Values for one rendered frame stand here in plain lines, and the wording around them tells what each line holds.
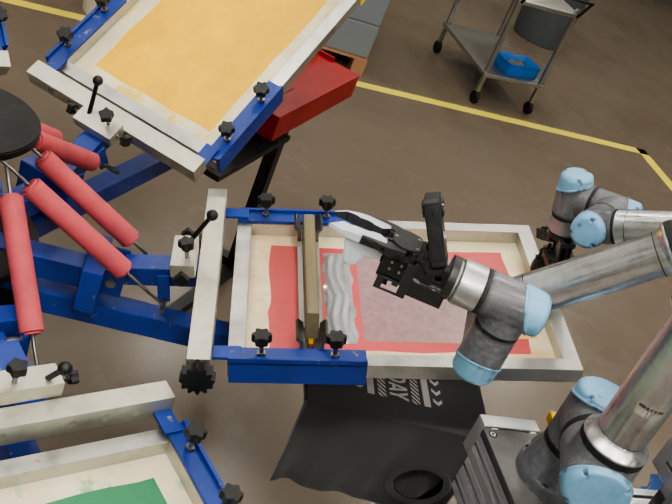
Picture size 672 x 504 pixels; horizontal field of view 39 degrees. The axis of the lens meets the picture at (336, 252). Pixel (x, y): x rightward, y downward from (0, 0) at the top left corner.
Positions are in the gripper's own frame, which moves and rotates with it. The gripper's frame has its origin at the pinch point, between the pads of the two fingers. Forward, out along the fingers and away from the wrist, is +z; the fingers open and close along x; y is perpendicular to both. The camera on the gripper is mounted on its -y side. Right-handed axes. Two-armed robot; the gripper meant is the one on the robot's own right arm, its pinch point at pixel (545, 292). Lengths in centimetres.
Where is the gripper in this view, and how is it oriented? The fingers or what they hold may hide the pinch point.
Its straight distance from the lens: 240.7
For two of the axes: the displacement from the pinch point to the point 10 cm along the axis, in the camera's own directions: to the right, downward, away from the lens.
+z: -0.7, 8.2, 5.7
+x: 10.0, 0.3, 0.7
